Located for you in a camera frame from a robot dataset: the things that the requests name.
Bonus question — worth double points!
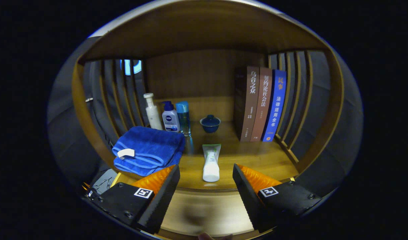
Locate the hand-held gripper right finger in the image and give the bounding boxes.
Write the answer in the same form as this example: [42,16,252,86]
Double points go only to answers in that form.
[232,163,323,233]

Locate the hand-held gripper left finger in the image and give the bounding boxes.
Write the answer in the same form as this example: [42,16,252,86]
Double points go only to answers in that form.
[83,164,180,235]

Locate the white and green tube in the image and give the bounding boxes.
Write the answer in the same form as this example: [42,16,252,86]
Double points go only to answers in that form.
[202,144,222,182]

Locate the wooden countertop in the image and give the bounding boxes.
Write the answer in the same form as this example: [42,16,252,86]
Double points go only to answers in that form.
[116,121,299,191]

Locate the wooden cabinet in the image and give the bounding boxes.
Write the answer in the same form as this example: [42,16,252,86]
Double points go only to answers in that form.
[72,0,344,194]

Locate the blue folded towel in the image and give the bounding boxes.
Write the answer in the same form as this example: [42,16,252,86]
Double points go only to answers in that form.
[112,126,186,177]

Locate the white bottle with blue cap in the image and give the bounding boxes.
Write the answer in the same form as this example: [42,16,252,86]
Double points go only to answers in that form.
[162,101,181,133]

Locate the white pump bottle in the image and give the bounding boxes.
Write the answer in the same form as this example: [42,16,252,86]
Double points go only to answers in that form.
[143,93,163,130]

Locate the dark blue lidded teacup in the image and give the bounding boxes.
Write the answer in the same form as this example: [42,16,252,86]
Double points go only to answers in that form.
[200,115,221,134]

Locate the clear blue bottle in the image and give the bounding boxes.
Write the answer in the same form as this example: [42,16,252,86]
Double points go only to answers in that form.
[176,101,191,137]

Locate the dark brown book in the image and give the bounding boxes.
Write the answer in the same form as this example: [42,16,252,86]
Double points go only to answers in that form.
[233,66,260,142]

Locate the reddish brown book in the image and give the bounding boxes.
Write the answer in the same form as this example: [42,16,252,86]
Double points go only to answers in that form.
[250,67,273,142]

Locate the blue book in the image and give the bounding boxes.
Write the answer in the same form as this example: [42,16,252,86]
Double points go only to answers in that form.
[261,69,287,142]

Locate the thin black floor cables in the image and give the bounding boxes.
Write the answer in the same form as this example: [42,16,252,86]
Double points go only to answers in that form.
[94,177,114,192]

